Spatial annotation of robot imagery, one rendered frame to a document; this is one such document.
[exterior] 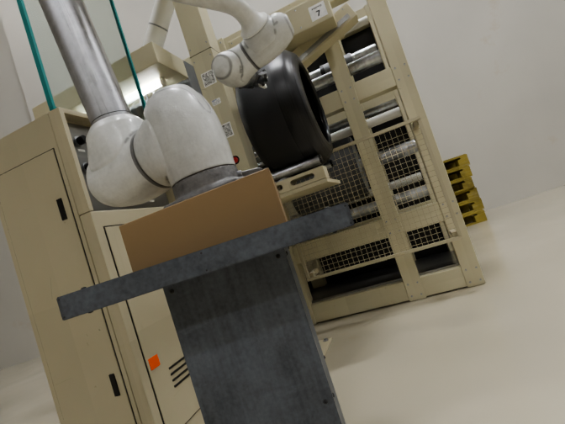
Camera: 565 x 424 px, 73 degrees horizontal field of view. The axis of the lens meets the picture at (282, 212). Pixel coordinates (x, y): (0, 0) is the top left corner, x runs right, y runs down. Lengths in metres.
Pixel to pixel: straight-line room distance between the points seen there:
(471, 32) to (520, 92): 1.14
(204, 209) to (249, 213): 0.08
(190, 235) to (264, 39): 0.73
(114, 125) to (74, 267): 0.63
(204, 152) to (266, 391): 0.49
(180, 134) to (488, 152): 5.79
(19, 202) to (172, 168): 0.88
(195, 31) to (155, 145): 1.42
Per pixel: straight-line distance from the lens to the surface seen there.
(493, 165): 6.37
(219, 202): 0.73
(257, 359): 0.78
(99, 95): 1.05
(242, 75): 1.31
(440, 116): 6.22
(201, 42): 2.21
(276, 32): 1.28
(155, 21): 2.77
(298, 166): 1.79
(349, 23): 2.43
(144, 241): 0.77
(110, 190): 1.00
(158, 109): 0.88
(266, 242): 0.62
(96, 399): 1.57
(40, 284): 1.60
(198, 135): 0.84
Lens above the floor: 0.64
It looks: 3 degrees up
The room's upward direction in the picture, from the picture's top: 18 degrees counter-clockwise
